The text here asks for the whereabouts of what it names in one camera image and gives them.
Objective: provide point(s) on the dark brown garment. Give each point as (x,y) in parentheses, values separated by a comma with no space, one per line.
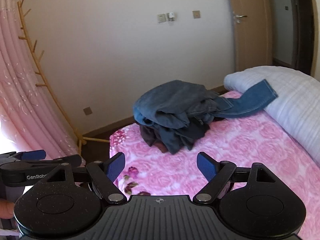
(150,136)

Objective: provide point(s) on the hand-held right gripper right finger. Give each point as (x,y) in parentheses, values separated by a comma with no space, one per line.
(206,166)

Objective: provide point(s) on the pink curtain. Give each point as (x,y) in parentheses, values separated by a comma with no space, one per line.
(22,100)

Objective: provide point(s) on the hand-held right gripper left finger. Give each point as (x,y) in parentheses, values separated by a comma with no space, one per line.
(116,166)

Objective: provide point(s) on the pink rose blanket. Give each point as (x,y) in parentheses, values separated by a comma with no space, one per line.
(237,142)

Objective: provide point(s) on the pile of dark clothes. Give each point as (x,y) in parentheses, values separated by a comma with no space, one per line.
(107,127)

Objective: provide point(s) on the wooden coat rack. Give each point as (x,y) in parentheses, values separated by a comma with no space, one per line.
(50,90)

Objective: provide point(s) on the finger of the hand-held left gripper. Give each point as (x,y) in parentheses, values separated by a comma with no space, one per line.
(67,159)
(32,155)

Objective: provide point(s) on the blue jeans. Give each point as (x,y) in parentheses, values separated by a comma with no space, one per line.
(175,97)

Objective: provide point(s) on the white wall plug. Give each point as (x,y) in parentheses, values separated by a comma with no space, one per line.
(171,16)

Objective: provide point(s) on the wooden door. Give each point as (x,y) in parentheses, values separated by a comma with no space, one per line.
(252,30)

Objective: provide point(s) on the dark door frame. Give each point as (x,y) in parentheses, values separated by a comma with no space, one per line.
(298,30)

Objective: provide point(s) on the person's left hand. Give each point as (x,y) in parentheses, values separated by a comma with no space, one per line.
(6,208)

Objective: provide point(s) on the beige wall switch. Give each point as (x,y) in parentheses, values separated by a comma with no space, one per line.
(196,14)

